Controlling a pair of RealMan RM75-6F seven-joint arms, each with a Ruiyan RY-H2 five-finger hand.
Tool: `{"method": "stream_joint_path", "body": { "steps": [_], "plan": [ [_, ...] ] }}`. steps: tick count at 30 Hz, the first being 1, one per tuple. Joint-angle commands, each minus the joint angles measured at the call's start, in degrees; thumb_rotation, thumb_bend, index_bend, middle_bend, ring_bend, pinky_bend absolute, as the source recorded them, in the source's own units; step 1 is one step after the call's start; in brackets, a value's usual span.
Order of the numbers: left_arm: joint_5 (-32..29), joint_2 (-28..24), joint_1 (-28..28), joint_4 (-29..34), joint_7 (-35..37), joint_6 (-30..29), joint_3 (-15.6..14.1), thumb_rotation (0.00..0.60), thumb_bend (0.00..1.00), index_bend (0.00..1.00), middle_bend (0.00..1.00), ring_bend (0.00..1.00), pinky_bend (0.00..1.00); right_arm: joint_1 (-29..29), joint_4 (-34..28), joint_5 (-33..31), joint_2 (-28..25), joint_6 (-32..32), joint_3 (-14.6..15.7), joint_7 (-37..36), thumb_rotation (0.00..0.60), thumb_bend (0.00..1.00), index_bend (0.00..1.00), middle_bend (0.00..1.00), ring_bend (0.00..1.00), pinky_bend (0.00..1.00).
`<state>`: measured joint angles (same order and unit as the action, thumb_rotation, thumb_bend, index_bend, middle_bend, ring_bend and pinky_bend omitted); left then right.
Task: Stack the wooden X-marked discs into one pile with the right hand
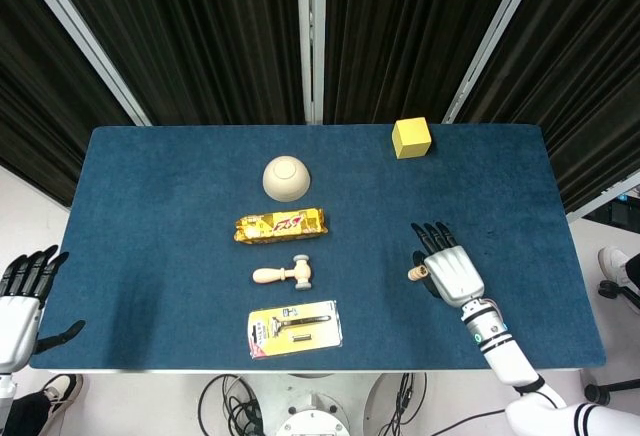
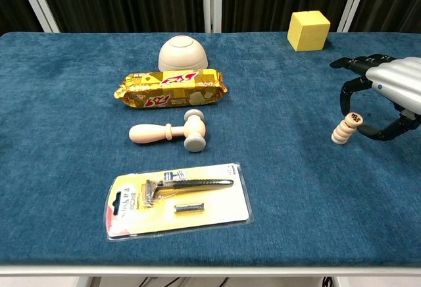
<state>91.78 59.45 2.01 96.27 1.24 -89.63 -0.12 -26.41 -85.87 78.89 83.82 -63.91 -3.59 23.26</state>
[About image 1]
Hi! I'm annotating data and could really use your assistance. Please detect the gold biscuit packet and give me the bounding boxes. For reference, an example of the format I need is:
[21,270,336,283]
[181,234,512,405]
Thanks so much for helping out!
[232,207,331,245]

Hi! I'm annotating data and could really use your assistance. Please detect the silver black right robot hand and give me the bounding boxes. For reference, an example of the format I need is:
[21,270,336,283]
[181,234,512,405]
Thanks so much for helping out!
[410,220,486,308]

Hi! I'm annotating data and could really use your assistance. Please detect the black white sneaker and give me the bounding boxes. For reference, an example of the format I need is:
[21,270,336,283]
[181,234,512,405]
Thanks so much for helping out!
[41,373,85,409]

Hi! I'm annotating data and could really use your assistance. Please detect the razor blister pack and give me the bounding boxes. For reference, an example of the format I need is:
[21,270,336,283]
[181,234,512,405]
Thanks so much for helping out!
[247,299,345,361]

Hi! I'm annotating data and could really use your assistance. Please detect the blue velvet table cloth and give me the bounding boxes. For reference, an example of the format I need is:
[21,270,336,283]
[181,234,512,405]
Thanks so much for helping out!
[28,124,607,371]

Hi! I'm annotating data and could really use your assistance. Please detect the black cable tangle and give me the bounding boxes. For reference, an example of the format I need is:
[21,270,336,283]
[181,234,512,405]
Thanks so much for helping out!
[198,373,264,436]
[384,370,429,425]

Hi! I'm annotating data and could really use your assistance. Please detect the black chair castor base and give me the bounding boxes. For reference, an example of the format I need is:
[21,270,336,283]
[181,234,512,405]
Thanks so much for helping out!
[598,279,640,315]
[583,380,640,407]

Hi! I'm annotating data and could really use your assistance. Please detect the black pleated curtain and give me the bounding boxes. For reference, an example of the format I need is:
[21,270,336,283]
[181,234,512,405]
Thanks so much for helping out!
[457,0,640,215]
[323,0,526,126]
[42,0,306,127]
[0,0,136,207]

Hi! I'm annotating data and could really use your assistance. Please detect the grey robot torso base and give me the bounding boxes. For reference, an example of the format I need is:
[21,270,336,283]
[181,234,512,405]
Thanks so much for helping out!
[275,390,351,436]

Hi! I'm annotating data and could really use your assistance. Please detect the wooden toy hammer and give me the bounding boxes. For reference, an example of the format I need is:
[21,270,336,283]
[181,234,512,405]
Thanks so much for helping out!
[252,254,312,292]

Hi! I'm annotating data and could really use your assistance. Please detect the yellow cube block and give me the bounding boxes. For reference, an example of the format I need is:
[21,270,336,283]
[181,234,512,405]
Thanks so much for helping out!
[391,116,433,160]

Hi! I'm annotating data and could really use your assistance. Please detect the beige upturned bowl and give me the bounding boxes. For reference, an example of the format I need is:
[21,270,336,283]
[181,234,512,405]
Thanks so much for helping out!
[262,155,312,204]

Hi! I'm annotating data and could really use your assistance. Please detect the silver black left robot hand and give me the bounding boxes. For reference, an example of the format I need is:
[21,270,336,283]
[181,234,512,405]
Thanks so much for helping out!
[0,244,86,376]

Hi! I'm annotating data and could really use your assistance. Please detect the black trouser leg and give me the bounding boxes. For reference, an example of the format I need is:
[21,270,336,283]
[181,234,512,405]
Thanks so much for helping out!
[0,389,54,436]

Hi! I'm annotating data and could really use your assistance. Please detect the white partition frame post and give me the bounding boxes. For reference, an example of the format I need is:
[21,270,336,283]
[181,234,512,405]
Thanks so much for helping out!
[12,0,152,127]
[295,0,314,125]
[441,0,551,125]
[312,0,327,125]

